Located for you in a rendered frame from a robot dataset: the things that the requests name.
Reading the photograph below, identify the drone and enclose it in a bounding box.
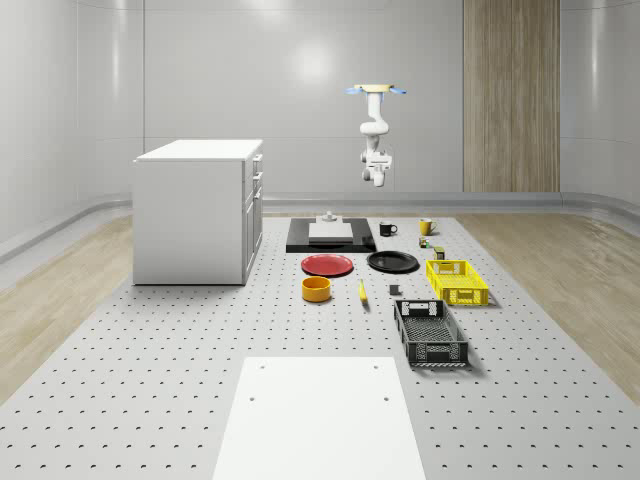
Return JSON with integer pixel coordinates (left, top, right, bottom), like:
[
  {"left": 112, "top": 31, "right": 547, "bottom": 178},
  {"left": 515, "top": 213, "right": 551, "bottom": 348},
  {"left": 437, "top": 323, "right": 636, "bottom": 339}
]
[{"left": 344, "top": 83, "right": 408, "bottom": 97}]

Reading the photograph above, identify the black plate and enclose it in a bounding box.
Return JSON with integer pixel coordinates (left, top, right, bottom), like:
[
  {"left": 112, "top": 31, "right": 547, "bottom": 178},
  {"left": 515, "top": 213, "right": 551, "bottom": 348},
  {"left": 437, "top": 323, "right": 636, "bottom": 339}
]
[{"left": 366, "top": 250, "right": 421, "bottom": 275}]

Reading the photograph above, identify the black stove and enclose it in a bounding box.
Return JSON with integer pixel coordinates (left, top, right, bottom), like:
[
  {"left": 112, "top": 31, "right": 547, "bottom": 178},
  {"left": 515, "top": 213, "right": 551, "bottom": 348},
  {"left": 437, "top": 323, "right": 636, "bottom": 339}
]
[{"left": 285, "top": 211, "right": 378, "bottom": 254}]

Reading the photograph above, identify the red plate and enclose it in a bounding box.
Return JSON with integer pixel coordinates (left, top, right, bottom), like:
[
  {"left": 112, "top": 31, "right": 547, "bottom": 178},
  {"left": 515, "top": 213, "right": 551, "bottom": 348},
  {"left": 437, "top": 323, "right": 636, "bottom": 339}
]
[{"left": 300, "top": 253, "right": 355, "bottom": 278}]

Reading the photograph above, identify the yellow bowl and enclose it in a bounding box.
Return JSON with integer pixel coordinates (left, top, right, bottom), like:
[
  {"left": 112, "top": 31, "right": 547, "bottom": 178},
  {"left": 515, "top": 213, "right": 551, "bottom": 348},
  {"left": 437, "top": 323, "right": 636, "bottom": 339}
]
[{"left": 301, "top": 276, "right": 333, "bottom": 304}]

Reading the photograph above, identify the yellow basket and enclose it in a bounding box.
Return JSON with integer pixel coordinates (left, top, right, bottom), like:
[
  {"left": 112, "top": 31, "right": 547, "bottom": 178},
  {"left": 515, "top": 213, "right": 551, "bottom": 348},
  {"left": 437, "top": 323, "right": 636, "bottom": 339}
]
[{"left": 425, "top": 259, "right": 491, "bottom": 307}]

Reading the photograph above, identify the dark grey basket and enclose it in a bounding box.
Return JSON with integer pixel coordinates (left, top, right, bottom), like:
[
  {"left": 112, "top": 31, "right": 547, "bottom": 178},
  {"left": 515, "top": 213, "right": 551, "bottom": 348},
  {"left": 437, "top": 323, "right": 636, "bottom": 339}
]
[{"left": 393, "top": 298, "right": 471, "bottom": 370}]

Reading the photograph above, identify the white cabinet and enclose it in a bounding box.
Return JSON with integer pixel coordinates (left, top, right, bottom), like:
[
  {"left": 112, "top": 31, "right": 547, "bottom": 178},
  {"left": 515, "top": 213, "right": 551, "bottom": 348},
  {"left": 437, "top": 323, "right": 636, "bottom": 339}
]
[{"left": 132, "top": 138, "right": 265, "bottom": 287}]

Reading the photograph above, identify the white board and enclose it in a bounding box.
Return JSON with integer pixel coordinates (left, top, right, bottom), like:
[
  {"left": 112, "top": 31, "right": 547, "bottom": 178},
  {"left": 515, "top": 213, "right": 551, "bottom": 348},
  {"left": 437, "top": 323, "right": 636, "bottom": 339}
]
[{"left": 212, "top": 356, "right": 428, "bottom": 480}]

